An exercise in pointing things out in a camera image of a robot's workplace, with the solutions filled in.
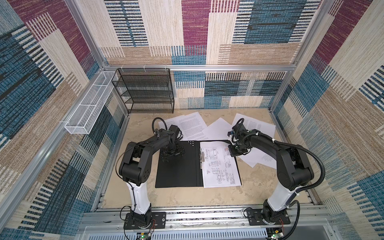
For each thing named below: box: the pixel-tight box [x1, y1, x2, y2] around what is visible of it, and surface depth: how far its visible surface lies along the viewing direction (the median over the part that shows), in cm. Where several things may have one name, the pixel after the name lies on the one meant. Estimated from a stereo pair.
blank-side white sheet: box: [201, 117, 234, 140], surface depth 111 cm
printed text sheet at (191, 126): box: [177, 111, 208, 141], surface depth 113 cm
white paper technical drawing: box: [200, 141, 242, 189], surface depth 93 cm
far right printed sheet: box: [231, 113, 276, 139], surface depth 114 cm
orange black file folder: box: [155, 140, 242, 188], surface depth 92 cm
